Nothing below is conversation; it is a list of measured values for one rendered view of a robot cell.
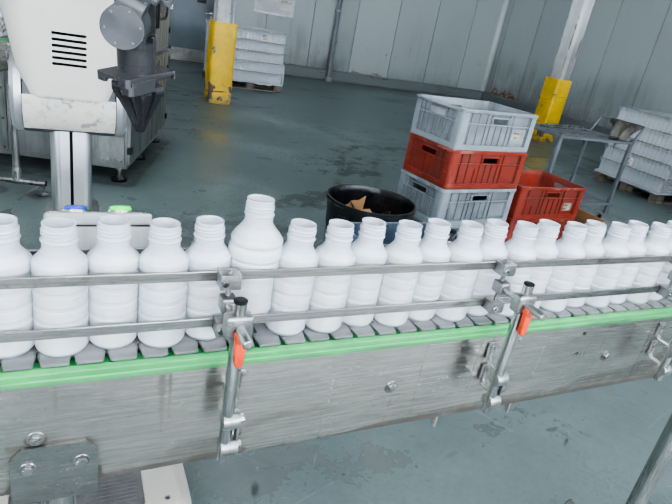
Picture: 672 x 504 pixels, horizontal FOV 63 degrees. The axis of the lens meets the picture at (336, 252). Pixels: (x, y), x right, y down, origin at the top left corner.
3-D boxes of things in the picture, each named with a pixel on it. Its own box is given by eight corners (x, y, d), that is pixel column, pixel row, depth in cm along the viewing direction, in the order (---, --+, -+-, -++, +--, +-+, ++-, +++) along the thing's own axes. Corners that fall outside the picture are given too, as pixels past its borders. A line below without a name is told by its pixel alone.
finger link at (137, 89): (166, 134, 91) (165, 77, 86) (133, 144, 85) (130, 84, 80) (135, 122, 93) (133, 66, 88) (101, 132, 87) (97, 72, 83)
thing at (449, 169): (444, 189, 301) (454, 150, 293) (400, 167, 332) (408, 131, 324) (518, 189, 333) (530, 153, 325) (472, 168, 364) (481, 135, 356)
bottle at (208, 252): (212, 315, 80) (218, 209, 73) (235, 334, 76) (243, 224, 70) (174, 325, 76) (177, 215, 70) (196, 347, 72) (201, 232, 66)
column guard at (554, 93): (539, 141, 994) (559, 79, 951) (524, 136, 1026) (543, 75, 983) (555, 143, 1011) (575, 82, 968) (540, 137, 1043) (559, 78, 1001)
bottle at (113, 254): (147, 339, 72) (151, 223, 66) (105, 357, 67) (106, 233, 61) (119, 320, 75) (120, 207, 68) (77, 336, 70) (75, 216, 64)
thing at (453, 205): (434, 227, 309) (444, 190, 300) (392, 202, 340) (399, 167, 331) (507, 223, 341) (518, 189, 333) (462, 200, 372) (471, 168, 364)
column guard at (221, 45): (206, 102, 786) (212, 20, 744) (200, 97, 819) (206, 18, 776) (233, 105, 804) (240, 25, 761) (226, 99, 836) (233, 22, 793)
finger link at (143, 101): (175, 131, 93) (175, 75, 88) (144, 141, 87) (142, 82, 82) (145, 119, 95) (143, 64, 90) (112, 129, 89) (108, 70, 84)
